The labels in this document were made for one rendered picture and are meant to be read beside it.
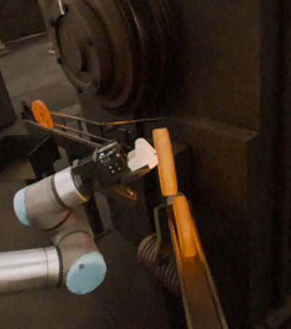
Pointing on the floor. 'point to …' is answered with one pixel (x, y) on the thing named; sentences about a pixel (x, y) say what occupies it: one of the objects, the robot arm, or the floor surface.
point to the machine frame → (237, 150)
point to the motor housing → (163, 283)
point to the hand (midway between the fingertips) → (162, 154)
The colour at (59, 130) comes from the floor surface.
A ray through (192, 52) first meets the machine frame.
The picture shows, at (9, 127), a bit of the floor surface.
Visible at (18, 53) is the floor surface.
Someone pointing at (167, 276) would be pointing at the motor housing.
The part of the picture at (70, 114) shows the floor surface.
